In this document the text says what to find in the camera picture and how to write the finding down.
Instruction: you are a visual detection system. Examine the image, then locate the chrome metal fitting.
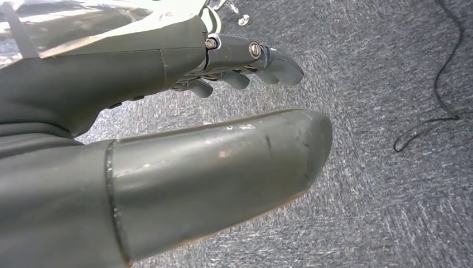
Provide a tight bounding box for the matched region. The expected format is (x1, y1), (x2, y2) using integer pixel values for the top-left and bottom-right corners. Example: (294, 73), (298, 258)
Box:
(206, 0), (251, 27)

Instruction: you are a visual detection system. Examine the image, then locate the thin black cable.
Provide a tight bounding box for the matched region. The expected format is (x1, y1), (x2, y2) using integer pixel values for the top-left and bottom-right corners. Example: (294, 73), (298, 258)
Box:
(393, 0), (465, 153)

